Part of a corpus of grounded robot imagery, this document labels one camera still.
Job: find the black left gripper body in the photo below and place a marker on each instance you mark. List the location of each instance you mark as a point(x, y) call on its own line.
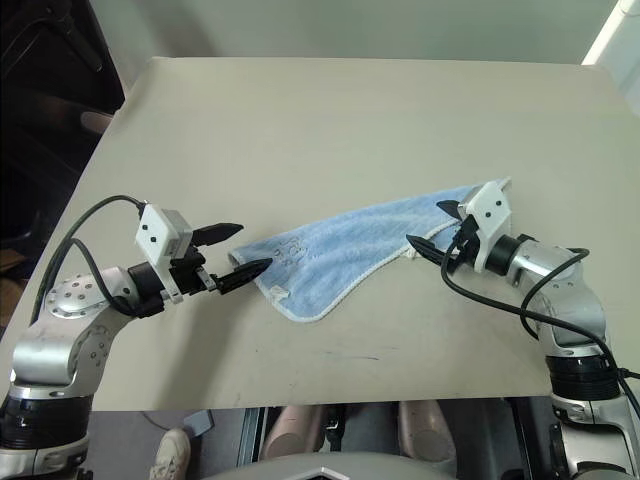
point(189, 272)

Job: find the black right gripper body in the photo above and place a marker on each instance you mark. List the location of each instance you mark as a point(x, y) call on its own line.
point(466, 240)

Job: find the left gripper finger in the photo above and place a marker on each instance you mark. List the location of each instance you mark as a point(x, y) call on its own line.
point(245, 274)
point(220, 232)

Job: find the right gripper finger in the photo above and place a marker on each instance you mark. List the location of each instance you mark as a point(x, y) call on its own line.
point(454, 207)
point(429, 250)

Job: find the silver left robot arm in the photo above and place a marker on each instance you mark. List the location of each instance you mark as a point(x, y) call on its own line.
point(40, 355)

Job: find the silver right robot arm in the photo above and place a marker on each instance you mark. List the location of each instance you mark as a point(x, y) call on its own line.
point(590, 310)

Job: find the light blue towel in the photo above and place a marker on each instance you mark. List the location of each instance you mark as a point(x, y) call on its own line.
point(340, 255)

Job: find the small grey box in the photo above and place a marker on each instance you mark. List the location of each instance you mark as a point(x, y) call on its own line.
point(198, 423)

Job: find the white sneaker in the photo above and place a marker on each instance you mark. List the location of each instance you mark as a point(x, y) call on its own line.
point(172, 452)

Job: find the silver robot torso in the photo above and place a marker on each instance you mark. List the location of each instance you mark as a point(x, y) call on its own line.
point(325, 469)

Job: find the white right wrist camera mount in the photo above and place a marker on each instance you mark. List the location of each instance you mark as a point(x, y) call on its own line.
point(487, 210)

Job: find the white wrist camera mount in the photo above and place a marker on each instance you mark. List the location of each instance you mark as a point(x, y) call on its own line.
point(487, 210)
point(155, 232)

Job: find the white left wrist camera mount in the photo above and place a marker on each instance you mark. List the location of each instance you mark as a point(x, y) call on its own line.
point(155, 232)

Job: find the white post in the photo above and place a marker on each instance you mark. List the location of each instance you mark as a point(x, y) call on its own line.
point(610, 32)

